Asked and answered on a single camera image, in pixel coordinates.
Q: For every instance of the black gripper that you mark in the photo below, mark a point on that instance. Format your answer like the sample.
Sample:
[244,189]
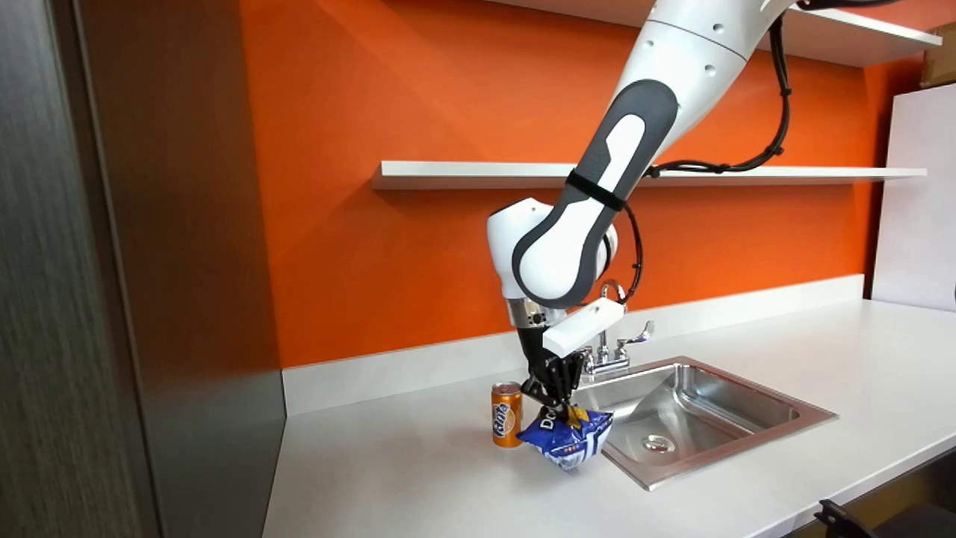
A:
[552,380]

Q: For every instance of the blue doritos chip packet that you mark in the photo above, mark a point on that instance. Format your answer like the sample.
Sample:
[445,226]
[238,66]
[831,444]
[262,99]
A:
[571,440]

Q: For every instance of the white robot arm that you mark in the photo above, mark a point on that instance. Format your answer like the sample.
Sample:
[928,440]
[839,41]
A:
[549,255]

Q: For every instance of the stainless steel sink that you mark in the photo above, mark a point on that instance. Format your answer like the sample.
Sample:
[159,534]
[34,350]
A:
[679,413]

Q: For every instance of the orange soda can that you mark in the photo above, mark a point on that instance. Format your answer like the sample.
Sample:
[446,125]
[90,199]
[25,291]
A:
[507,410]

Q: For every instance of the chrome faucet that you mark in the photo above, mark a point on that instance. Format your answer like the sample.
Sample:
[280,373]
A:
[610,353]

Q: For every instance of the white panel at right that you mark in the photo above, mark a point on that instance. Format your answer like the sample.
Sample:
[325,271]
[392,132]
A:
[915,255]

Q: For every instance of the dark grey tall cabinet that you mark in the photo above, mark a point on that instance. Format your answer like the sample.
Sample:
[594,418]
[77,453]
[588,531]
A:
[140,364]

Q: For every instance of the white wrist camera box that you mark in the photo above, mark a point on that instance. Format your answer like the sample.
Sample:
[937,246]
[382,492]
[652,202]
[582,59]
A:
[582,328]

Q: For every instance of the white lower wall shelf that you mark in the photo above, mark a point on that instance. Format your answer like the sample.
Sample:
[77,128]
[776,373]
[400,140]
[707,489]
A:
[552,174]

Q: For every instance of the white wall shelf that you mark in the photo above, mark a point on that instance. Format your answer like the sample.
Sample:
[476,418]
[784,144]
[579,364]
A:
[825,35]
[552,174]

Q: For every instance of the white upper wall shelf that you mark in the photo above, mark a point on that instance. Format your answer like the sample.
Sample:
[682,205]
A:
[825,35]

